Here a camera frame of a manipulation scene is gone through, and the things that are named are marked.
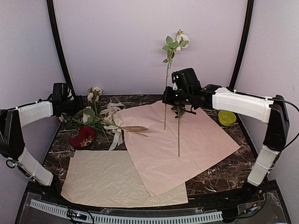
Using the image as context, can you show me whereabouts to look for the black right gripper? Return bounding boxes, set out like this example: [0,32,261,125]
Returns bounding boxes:
[162,86,192,108]

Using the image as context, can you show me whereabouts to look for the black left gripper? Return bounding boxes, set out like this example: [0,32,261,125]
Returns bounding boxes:
[62,95,87,116]

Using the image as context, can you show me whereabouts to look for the pink fake flower bunch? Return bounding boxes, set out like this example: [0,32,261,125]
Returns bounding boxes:
[59,87,112,142]

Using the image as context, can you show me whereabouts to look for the cream printed ribbon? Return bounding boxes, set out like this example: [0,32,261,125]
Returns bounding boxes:
[100,101,126,151]

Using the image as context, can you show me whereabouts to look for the tan satin ribbon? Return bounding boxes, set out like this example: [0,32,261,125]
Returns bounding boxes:
[113,120,149,137]

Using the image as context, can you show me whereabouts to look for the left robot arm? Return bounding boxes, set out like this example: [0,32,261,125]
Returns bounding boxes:
[0,83,86,187]

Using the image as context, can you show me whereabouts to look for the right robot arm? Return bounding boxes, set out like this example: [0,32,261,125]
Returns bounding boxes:
[162,84,289,203]

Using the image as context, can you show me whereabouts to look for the red floral bowl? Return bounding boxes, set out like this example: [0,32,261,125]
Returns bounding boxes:
[69,126,96,148]

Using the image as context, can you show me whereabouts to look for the pink wrapping paper sheet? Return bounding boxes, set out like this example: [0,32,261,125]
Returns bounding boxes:
[114,101,239,196]

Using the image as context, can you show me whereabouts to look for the yellow-green plastic bowl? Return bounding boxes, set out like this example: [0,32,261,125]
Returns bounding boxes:
[218,111,236,126]

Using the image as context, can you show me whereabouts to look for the cream wrapping paper sheet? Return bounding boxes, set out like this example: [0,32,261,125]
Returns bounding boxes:
[61,150,188,208]

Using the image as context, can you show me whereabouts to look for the small circuit board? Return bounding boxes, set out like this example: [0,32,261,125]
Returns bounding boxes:
[67,210,87,221]

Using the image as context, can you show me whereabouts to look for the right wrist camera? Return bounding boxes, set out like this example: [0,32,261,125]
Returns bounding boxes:
[171,68,201,90]

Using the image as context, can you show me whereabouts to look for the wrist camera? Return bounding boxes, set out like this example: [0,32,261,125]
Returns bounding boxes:
[171,68,201,90]
[51,83,73,101]

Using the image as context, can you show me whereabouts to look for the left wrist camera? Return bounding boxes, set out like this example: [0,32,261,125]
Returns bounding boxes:
[51,83,73,101]

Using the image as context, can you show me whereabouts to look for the left black frame post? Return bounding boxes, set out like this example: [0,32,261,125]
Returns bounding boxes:
[46,0,76,96]

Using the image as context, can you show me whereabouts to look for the black frame post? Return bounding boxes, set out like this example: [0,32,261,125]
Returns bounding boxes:
[46,0,76,96]
[229,0,254,89]

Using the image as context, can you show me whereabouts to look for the right black frame post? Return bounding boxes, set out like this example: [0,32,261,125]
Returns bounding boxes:
[229,0,254,89]

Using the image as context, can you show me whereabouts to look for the grey slotted cable duct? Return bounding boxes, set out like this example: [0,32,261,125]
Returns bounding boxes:
[29,199,223,224]

